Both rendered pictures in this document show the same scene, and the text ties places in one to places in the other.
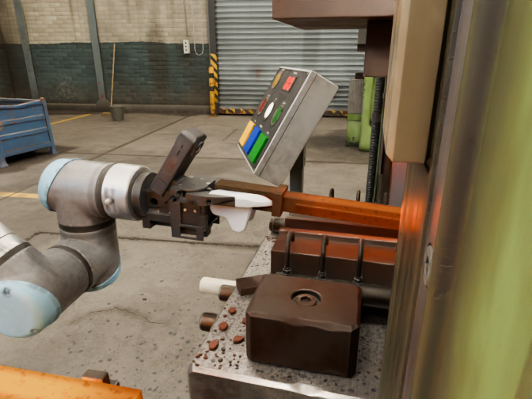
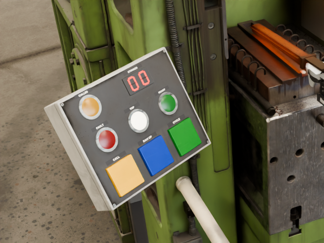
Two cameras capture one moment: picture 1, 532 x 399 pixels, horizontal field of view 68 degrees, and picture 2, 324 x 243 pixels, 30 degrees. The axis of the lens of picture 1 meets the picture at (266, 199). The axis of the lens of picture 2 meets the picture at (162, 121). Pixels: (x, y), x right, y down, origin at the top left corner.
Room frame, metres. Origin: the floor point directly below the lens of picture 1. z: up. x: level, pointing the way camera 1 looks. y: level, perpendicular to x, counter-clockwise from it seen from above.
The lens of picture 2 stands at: (1.67, 1.10, 1.86)
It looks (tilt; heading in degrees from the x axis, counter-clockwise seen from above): 32 degrees down; 241
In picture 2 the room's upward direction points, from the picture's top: 7 degrees counter-clockwise
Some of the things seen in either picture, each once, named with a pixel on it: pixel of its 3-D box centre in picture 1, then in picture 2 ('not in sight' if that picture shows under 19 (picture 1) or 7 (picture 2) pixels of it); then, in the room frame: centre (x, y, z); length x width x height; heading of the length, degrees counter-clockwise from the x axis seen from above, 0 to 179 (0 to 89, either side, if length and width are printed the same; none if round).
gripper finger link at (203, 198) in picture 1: (209, 196); not in sight; (0.55, 0.08, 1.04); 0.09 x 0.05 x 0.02; 73
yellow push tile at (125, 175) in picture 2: (248, 134); (124, 175); (1.20, 0.05, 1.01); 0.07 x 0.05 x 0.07; 11
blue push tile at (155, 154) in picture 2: (253, 140); (155, 155); (1.11, 0.04, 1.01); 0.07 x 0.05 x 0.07; 11
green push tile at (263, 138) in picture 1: (259, 148); (183, 137); (1.01, 0.02, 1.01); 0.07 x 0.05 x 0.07; 11
